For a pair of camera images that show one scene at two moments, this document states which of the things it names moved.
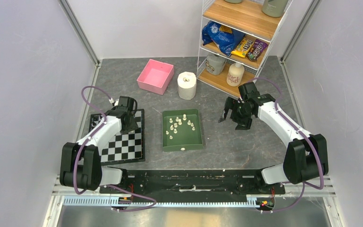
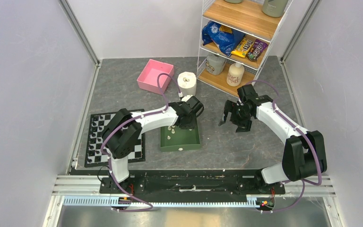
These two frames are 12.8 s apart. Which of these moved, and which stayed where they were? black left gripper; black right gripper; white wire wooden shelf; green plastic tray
Moved: black left gripper
Stayed: white wire wooden shelf; green plastic tray; black right gripper
